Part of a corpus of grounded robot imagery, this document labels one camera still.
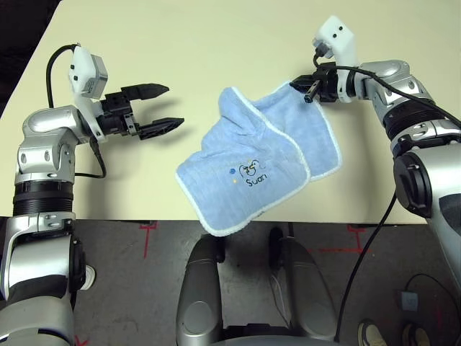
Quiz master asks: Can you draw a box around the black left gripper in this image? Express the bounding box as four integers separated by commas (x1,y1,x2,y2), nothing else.
95,83,185,141

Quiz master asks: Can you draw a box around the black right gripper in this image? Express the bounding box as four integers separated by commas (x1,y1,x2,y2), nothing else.
290,63,349,105

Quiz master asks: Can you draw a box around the light blue terry towel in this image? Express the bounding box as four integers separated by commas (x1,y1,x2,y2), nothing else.
175,81,342,238

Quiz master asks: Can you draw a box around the plain white sneaker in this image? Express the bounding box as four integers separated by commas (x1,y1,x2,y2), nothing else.
81,265,97,291

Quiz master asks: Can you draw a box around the small grey floor box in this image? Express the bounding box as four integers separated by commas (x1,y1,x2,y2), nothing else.
401,290,419,311

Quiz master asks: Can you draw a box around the grey robot waist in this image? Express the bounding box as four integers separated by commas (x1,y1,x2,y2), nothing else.
179,326,336,346

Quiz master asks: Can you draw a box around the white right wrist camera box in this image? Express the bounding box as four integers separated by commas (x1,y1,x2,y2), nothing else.
312,14,361,105

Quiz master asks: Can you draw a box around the thin white wire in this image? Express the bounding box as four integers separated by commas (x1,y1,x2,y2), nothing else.
272,273,291,324

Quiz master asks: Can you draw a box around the black floor cable loop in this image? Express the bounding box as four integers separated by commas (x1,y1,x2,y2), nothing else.
405,273,461,325

